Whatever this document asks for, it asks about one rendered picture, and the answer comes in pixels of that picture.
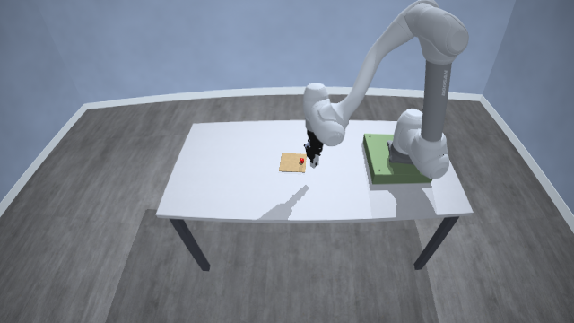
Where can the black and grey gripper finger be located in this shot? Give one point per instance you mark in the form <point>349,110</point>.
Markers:
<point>319,149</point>
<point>311,151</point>

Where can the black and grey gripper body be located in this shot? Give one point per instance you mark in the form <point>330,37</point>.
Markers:
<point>311,137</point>

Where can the tan flat mat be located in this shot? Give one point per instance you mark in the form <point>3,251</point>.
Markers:
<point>291,162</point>

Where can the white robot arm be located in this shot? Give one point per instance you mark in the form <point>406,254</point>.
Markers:
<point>442,36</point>

